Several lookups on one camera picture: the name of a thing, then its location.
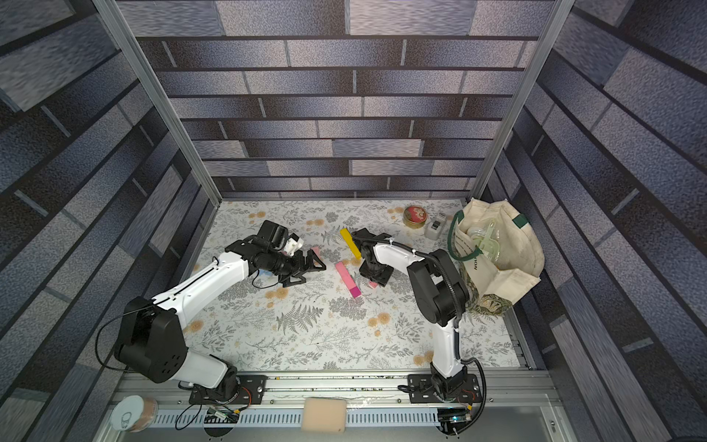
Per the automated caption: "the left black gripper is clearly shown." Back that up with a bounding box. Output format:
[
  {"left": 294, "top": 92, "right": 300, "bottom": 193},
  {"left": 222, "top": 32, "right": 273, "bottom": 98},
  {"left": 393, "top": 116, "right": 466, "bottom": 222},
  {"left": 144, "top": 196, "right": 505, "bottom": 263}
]
[{"left": 268, "top": 248, "right": 329, "bottom": 285}]

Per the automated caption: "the pink block three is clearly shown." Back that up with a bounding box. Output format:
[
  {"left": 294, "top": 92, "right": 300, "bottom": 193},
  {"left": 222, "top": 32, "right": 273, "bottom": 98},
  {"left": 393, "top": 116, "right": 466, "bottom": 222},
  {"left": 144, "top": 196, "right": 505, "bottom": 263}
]
[{"left": 342, "top": 274, "right": 357, "bottom": 291}]

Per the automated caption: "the pink block five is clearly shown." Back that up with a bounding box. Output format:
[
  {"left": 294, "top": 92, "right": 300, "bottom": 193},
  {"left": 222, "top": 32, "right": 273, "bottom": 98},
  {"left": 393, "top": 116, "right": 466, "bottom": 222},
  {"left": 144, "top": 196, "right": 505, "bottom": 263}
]
[{"left": 335, "top": 262, "right": 349, "bottom": 279}]

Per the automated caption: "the yellow block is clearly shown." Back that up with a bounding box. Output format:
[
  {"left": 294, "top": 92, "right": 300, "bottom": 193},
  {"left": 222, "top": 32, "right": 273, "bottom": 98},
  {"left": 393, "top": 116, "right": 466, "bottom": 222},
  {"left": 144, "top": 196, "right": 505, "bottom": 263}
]
[
  {"left": 340, "top": 228, "right": 355, "bottom": 247},
  {"left": 349, "top": 243, "right": 362, "bottom": 259}
]

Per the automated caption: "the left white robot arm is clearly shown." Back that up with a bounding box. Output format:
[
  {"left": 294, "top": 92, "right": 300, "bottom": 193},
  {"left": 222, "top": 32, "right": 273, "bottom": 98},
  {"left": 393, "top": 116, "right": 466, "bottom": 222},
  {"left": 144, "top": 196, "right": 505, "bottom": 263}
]
[{"left": 114, "top": 236, "right": 326, "bottom": 404}]

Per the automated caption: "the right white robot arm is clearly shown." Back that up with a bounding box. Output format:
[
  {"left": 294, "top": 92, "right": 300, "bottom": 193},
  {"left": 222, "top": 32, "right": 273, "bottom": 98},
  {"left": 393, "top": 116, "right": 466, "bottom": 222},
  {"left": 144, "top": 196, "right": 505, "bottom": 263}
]
[{"left": 353, "top": 230, "right": 478, "bottom": 401}]

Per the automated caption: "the floral table mat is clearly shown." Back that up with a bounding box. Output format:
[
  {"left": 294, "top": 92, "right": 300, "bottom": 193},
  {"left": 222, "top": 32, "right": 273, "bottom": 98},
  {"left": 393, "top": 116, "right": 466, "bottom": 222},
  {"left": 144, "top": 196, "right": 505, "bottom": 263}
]
[{"left": 179, "top": 197, "right": 520, "bottom": 372}]

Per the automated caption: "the round red lid tin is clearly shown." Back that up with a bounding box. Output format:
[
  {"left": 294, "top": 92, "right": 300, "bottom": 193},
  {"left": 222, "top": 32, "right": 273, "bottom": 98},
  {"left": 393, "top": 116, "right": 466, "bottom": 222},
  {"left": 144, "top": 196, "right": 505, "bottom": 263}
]
[{"left": 402, "top": 206, "right": 428, "bottom": 229}]

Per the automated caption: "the small white box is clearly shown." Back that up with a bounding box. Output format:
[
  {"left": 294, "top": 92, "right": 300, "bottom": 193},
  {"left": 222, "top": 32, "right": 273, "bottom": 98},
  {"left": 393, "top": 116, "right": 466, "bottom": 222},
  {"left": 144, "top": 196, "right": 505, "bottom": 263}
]
[{"left": 425, "top": 213, "right": 447, "bottom": 241}]

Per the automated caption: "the cream tote bag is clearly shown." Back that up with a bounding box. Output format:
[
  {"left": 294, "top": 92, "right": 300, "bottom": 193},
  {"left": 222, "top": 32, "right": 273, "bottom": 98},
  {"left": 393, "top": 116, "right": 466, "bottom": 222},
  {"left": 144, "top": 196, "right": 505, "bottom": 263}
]
[{"left": 447, "top": 199, "right": 545, "bottom": 316}]

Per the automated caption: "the beige sponge pad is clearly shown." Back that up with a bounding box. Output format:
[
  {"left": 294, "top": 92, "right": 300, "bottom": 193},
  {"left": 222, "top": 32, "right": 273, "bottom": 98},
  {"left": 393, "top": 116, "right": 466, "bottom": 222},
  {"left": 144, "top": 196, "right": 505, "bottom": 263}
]
[{"left": 301, "top": 398, "right": 347, "bottom": 434}]

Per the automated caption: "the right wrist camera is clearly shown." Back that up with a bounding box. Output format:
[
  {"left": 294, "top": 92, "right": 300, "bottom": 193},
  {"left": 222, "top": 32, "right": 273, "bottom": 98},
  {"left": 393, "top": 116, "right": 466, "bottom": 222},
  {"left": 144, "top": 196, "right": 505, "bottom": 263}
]
[{"left": 351, "top": 228, "right": 390, "bottom": 250}]

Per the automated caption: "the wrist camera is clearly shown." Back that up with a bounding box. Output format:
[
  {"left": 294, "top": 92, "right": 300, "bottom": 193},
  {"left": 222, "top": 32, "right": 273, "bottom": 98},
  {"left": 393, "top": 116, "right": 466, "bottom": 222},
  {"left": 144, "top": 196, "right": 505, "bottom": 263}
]
[
  {"left": 351, "top": 228, "right": 390, "bottom": 250},
  {"left": 257, "top": 220, "right": 304, "bottom": 256}
]

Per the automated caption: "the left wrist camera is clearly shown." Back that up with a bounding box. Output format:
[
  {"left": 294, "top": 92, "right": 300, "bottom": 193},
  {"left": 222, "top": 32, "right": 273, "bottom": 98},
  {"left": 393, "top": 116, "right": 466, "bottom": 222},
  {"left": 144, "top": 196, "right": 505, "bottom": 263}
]
[{"left": 257, "top": 220, "right": 304, "bottom": 256}]

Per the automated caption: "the aluminium rail base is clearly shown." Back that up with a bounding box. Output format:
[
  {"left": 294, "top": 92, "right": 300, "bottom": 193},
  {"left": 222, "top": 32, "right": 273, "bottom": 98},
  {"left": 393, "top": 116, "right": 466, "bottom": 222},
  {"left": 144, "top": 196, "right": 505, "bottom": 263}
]
[{"left": 109, "top": 368, "right": 576, "bottom": 441}]

